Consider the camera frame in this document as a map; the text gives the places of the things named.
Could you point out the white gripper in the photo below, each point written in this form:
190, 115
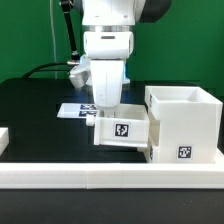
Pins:
107, 52

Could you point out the white drawer box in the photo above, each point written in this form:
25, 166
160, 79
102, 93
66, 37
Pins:
151, 152
128, 128

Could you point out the white drawer cabinet frame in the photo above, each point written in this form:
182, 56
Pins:
184, 123

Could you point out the white front drawer box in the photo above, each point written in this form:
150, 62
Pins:
151, 152

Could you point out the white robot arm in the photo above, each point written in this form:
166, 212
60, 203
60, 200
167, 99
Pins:
114, 15

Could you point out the white flat tag plate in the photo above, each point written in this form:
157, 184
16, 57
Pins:
76, 110

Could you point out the white U-shaped fence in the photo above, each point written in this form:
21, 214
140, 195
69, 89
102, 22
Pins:
99, 175

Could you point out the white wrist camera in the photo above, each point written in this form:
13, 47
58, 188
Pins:
80, 74

